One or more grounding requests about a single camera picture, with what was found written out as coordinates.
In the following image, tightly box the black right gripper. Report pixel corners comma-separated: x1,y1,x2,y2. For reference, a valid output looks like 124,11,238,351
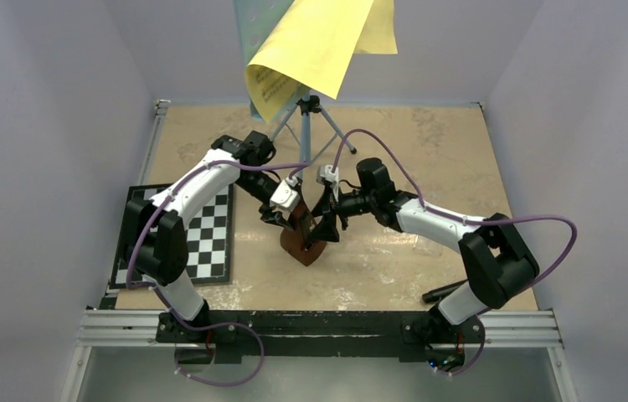
307,184,376,243

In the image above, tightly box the brown wooden metronome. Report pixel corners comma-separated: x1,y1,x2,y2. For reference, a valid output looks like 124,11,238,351
280,200,327,266

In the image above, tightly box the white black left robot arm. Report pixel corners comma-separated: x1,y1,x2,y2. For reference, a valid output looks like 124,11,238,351
120,131,292,343

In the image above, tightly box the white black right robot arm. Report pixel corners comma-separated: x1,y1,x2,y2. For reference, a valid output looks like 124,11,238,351
308,157,540,341

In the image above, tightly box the black white checkerboard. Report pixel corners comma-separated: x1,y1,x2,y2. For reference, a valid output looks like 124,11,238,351
107,183,234,293

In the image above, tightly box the blue tripod music stand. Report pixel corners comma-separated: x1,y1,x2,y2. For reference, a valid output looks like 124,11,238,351
270,93,358,162

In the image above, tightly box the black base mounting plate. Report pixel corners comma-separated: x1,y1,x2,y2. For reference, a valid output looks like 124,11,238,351
155,310,484,366

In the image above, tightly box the black cylindrical tube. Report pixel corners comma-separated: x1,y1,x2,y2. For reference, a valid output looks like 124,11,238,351
421,280,467,304

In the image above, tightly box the yellow sheet music paper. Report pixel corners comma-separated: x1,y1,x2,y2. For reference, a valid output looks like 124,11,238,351
234,1,398,122

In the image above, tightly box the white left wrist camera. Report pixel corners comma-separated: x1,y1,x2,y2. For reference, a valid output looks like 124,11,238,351
269,176,301,213

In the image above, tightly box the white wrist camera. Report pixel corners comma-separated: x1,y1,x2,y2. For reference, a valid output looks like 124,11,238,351
269,176,301,213
317,164,341,202

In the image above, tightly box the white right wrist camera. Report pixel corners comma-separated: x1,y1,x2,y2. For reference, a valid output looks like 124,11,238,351
317,164,341,202

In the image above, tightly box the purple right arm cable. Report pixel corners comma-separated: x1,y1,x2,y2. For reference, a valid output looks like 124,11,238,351
330,128,578,379

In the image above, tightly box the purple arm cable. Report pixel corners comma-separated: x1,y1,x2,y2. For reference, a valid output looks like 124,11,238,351
125,159,311,389
330,128,578,379

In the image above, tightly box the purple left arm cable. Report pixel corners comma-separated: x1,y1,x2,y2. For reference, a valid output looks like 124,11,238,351
125,159,311,389

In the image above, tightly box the aluminium frame rail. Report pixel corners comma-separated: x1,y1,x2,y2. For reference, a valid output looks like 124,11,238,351
78,310,562,348

